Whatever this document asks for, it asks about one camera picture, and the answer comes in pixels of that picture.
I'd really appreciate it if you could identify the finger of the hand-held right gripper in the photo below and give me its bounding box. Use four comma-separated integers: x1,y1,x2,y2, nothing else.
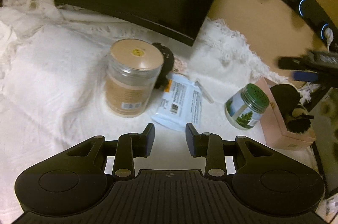
278,49,338,70
293,68,338,87

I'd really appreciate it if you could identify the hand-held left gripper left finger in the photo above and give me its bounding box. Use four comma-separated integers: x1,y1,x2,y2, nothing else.
66,123,155,179

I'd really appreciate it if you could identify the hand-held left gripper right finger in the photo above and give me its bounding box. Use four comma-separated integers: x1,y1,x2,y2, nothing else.
185,122,275,179

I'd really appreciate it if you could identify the black and white plush toy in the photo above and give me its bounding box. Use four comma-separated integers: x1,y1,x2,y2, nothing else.
271,83,315,135

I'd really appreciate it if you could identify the pink cardboard box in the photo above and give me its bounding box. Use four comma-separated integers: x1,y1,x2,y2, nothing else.
257,77,317,152

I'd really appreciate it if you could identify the flat plastic wipes packet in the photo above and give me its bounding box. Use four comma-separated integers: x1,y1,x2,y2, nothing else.
150,73,204,132

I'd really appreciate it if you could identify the white stick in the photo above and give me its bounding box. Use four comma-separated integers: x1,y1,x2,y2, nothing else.
195,77,215,104

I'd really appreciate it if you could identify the clear jar with tan lid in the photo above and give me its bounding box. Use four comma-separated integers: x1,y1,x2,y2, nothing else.
105,39,165,118

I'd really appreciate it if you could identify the green lid glass jar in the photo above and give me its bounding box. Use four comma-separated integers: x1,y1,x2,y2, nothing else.
224,83,270,131

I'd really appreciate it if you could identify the black rounded fabric item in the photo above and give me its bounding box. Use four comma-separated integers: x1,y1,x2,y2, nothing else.
151,42,175,89

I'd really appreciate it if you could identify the white textured blanket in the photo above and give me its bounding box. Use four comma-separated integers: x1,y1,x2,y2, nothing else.
0,0,325,215

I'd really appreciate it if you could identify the white cable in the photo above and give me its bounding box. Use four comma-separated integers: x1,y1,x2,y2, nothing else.
324,28,334,51

